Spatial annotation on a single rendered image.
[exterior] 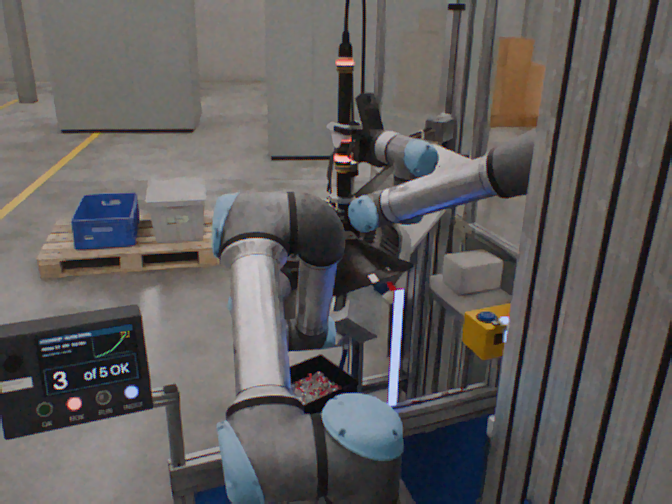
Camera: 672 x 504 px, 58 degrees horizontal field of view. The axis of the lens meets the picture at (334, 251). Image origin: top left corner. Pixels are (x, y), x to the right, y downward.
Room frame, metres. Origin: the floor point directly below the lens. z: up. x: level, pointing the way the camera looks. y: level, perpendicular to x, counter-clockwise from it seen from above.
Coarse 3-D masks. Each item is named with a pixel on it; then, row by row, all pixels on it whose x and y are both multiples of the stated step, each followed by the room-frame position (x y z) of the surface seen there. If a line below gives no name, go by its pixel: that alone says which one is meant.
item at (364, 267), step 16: (352, 240) 1.56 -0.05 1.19; (352, 256) 1.46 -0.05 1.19; (368, 256) 1.46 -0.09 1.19; (384, 256) 1.46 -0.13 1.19; (352, 272) 1.39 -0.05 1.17; (368, 272) 1.38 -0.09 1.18; (384, 272) 1.38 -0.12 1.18; (400, 272) 1.37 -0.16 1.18; (336, 288) 1.35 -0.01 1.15; (352, 288) 1.34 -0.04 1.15
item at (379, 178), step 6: (384, 168) 1.58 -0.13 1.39; (390, 168) 1.67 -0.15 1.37; (378, 174) 1.58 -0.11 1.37; (384, 174) 1.67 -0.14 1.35; (372, 180) 1.60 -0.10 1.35; (378, 180) 1.67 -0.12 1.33; (384, 180) 1.72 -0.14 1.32; (366, 186) 1.62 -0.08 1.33; (372, 186) 1.67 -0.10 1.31; (378, 186) 1.71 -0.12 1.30; (360, 192) 1.63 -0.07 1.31; (366, 192) 1.68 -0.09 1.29; (372, 192) 1.71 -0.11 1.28
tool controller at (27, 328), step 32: (32, 320) 1.02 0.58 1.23; (64, 320) 1.00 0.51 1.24; (96, 320) 0.99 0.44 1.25; (128, 320) 1.00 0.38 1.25; (0, 352) 0.91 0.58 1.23; (32, 352) 0.93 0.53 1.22; (64, 352) 0.94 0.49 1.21; (96, 352) 0.96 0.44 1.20; (128, 352) 0.98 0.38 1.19; (0, 384) 0.89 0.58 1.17; (32, 384) 0.91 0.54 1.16; (96, 384) 0.94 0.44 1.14; (128, 384) 0.96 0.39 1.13; (0, 416) 0.88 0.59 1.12; (32, 416) 0.89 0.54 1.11; (64, 416) 0.91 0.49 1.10; (96, 416) 0.93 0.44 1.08
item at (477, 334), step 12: (468, 312) 1.38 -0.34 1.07; (504, 312) 1.38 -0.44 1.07; (468, 324) 1.36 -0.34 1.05; (480, 324) 1.32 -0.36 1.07; (504, 324) 1.32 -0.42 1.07; (468, 336) 1.36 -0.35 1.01; (480, 336) 1.31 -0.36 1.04; (492, 336) 1.30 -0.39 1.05; (504, 336) 1.31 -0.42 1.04; (480, 348) 1.31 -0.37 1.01; (492, 348) 1.30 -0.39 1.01; (504, 348) 1.31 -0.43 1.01
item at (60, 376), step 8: (56, 368) 0.93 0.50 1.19; (64, 368) 0.93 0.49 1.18; (72, 368) 0.94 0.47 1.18; (48, 376) 0.92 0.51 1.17; (56, 376) 0.93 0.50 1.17; (64, 376) 0.93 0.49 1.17; (72, 376) 0.93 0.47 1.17; (48, 384) 0.92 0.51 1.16; (56, 384) 0.92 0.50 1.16; (64, 384) 0.93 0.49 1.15; (72, 384) 0.93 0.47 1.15; (48, 392) 0.91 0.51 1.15; (56, 392) 0.92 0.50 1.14
